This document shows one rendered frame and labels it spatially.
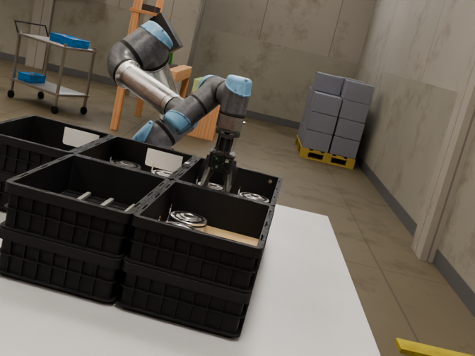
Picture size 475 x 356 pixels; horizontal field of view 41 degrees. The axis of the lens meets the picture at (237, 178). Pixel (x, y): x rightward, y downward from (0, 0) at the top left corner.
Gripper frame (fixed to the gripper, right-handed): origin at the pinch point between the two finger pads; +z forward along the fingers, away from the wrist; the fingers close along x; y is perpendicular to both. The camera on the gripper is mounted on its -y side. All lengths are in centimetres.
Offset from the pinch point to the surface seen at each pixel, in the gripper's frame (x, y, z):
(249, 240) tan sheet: 12.9, 15.6, 6.3
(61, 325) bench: -23, 61, 19
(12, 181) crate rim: -44, 45, -4
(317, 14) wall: 76, -909, -103
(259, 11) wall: -18, -908, -86
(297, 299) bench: 29.5, 16.8, 19.3
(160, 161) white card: -21.2, -30.6, 1.0
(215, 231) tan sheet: 3.1, 14.7, 6.3
